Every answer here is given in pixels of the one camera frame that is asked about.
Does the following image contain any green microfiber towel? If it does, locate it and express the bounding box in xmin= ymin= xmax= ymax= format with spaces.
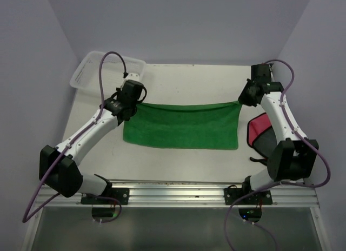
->
xmin=123 ymin=101 xmax=242 ymax=150

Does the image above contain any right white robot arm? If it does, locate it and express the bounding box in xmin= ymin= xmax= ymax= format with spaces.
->
xmin=238 ymin=63 xmax=319 ymax=204

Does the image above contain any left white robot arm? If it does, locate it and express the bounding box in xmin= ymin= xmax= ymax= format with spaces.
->
xmin=39 ymin=80 xmax=147 ymax=204

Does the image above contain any white plastic basket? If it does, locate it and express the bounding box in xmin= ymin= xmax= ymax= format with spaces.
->
xmin=70 ymin=51 xmax=147 ymax=95

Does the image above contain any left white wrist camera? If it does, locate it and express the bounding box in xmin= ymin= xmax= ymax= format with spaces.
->
xmin=125 ymin=72 xmax=142 ymax=82

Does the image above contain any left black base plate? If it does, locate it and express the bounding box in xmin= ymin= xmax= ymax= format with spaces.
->
xmin=81 ymin=188 xmax=130 ymax=205

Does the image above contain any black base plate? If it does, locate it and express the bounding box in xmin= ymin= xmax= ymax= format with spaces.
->
xmin=81 ymin=188 xmax=130 ymax=205
xmin=223 ymin=184 xmax=273 ymax=206

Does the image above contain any aluminium mounting rail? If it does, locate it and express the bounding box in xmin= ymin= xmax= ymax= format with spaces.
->
xmin=35 ymin=180 xmax=321 ymax=208

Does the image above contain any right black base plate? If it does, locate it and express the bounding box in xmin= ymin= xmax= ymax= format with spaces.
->
xmin=223 ymin=184 xmax=273 ymax=206

